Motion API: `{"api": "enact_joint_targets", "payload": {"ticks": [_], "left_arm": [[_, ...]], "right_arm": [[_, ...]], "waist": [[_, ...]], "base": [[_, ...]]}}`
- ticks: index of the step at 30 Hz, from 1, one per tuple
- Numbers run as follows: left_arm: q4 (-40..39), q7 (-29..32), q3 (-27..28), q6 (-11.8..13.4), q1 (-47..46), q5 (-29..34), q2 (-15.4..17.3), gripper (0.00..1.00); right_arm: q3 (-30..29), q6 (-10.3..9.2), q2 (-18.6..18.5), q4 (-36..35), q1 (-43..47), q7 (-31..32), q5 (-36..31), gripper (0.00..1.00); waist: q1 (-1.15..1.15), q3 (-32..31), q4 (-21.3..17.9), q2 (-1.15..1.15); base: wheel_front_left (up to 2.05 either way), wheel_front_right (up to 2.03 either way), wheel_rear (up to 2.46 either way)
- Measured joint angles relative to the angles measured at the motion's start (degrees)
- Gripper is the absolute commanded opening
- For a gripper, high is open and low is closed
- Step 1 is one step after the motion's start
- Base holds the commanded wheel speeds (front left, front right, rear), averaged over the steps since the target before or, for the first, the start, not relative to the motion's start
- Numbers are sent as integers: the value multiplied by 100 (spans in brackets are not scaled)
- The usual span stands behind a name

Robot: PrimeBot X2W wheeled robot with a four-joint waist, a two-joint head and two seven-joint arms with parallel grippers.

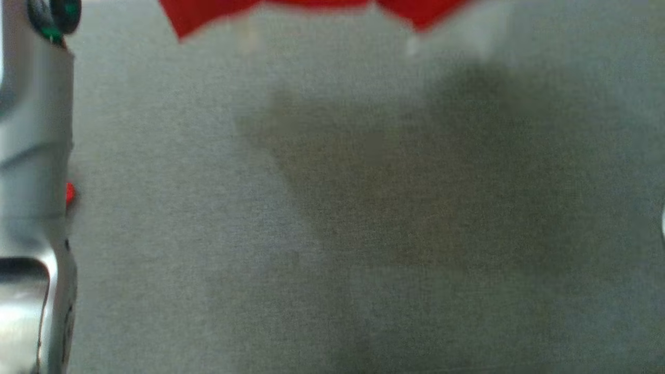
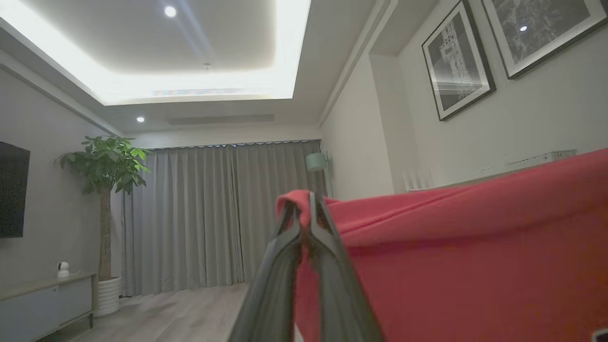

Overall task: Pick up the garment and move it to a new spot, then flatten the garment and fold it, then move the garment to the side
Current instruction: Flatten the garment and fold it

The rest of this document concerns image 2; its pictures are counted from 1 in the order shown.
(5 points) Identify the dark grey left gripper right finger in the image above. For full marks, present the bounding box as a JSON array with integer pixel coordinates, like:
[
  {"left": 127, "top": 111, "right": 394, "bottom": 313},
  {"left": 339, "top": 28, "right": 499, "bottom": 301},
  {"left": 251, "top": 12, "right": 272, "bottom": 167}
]
[{"left": 309, "top": 192, "right": 385, "bottom": 342}]

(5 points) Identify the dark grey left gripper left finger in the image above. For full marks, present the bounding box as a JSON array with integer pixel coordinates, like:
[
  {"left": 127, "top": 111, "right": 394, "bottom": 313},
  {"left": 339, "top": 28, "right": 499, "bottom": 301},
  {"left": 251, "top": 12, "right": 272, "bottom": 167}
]
[{"left": 228, "top": 204, "right": 304, "bottom": 342}]

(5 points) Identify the red cloth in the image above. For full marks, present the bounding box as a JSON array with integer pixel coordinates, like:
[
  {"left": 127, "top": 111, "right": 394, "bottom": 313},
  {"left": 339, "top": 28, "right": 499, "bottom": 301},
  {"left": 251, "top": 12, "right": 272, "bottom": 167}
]
[{"left": 275, "top": 148, "right": 608, "bottom": 342}]

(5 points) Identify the grey pleated curtain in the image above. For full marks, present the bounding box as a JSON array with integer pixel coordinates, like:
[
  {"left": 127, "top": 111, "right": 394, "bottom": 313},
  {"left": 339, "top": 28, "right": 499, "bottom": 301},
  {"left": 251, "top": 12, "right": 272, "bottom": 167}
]
[{"left": 121, "top": 140, "right": 329, "bottom": 298}]

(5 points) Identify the teal floor lamp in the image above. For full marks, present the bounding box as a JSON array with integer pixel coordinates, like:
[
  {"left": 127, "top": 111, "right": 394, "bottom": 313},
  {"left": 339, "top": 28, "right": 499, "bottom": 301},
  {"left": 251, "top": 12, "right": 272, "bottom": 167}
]
[{"left": 304, "top": 152, "right": 334, "bottom": 198}]

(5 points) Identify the white ribbed plant pot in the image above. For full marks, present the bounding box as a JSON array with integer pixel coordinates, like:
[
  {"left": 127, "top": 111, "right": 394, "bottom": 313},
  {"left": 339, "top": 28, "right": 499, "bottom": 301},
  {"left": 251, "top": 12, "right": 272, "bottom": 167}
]
[{"left": 95, "top": 276, "right": 123, "bottom": 318}]

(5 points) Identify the green potted tree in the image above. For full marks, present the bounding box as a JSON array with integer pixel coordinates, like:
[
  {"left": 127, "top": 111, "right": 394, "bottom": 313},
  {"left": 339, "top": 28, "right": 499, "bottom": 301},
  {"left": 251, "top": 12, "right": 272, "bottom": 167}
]
[{"left": 54, "top": 135, "right": 152, "bottom": 282}]

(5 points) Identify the grey low tv cabinet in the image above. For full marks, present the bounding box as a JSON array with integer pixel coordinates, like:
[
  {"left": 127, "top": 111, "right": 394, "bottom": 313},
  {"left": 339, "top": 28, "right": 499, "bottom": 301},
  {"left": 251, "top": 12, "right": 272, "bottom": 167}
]
[{"left": 0, "top": 271, "right": 98, "bottom": 342}]

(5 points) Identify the black framed narrow wall picture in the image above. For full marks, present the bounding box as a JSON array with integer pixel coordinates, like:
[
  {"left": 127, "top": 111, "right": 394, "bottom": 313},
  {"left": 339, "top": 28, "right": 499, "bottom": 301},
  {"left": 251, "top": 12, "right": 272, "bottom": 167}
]
[{"left": 421, "top": 0, "right": 497, "bottom": 122}]

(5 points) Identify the black wall television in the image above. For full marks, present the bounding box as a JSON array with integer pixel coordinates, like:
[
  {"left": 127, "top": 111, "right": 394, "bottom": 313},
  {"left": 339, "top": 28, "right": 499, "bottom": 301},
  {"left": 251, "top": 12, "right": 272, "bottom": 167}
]
[{"left": 0, "top": 142, "right": 31, "bottom": 239}]

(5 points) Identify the black framed wide wall picture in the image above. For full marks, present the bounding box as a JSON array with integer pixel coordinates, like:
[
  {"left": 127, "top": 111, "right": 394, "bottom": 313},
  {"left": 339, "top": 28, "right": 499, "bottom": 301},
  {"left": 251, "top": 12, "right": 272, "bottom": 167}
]
[{"left": 481, "top": 0, "right": 608, "bottom": 80}]

